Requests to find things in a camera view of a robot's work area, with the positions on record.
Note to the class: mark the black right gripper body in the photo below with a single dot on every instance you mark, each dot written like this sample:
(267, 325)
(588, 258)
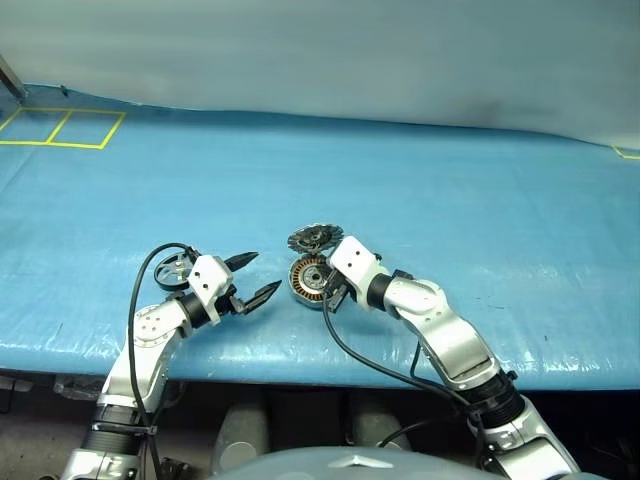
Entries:
(336, 295)

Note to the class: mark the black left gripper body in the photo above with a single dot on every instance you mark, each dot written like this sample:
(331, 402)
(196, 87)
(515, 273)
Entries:
(229, 305)

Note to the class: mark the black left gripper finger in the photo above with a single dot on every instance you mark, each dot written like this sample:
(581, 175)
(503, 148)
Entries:
(242, 261)
(261, 296)

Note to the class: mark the silver motor housing copper windings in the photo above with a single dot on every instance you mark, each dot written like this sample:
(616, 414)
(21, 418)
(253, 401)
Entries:
(300, 277)

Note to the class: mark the silver motor end cover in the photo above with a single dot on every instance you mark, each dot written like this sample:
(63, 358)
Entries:
(315, 237)

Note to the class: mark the silver motor bell housing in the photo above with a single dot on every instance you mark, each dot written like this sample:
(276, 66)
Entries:
(172, 270)

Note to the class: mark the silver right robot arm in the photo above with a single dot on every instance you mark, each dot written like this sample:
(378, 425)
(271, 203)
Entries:
(450, 340)

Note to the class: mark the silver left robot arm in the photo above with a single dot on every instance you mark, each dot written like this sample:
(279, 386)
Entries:
(150, 325)

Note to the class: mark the blue plastic table cover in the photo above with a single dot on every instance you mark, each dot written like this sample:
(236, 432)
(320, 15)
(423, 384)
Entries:
(350, 175)

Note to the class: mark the grey rounded shape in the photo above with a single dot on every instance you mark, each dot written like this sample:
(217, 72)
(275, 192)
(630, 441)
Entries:
(240, 435)
(375, 425)

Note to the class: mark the grey blue robot torso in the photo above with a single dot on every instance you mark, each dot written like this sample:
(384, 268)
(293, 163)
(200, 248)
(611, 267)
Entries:
(350, 465)

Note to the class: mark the yellow tape double square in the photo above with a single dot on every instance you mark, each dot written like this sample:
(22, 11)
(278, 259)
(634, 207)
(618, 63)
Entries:
(75, 146)

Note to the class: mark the white backdrop board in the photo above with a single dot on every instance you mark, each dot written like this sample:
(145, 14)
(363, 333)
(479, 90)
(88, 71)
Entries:
(300, 50)

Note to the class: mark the silver metal bar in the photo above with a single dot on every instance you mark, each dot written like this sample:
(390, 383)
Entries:
(11, 80)

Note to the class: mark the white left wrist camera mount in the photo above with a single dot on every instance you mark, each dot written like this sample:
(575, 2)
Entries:
(205, 280)

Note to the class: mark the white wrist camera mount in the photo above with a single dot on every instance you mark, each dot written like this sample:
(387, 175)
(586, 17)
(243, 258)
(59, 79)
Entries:
(205, 280)
(352, 260)

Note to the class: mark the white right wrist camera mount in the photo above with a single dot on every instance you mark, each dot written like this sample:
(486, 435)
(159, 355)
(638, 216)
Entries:
(352, 260)

